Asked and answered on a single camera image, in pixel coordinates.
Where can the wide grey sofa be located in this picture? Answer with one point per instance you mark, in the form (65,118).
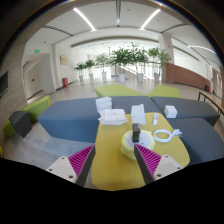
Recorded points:
(203,140)

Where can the group of potted plants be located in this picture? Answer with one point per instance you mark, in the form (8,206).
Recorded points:
(121,60)

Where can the red cabinet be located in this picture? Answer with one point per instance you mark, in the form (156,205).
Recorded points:
(65,82)

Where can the long grey sofa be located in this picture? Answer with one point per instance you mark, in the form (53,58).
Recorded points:
(70,118)

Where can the green bench sofa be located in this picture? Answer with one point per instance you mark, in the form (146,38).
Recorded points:
(35,108)

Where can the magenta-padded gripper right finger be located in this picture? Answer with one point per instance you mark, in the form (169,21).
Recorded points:
(166,165)

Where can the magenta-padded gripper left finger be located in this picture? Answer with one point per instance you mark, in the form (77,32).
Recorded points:
(63,167)

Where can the dark grey cube stool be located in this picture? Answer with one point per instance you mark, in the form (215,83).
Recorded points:
(20,123)

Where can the black-framed wooden bench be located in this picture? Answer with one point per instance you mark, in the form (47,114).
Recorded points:
(213,101)

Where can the group of ceiling light strips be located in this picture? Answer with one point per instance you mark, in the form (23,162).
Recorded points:
(84,18)

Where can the green exit sign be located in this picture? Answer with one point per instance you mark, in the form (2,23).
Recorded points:
(37,51)

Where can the stack of white boxes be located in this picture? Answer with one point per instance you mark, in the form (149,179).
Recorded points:
(103,104)

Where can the white upright box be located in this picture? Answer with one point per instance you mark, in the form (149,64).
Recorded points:
(137,114)

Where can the grey sofa with cube box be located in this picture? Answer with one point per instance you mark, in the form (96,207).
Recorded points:
(195,108)

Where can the large green sofa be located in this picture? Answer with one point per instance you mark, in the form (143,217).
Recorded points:
(115,90)

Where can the small white tube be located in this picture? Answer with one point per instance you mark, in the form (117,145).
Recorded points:
(155,118)

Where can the black wall screen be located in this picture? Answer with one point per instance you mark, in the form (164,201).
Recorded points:
(3,84)

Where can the white cube box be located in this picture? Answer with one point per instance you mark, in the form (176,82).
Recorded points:
(170,111)

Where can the round yellow-green power strip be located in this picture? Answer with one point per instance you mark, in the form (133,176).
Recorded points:
(127,149)

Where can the small green sofa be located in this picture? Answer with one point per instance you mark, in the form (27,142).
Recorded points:
(165,92)

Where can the yellow wall picture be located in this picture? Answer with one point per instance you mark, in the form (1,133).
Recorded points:
(64,60)

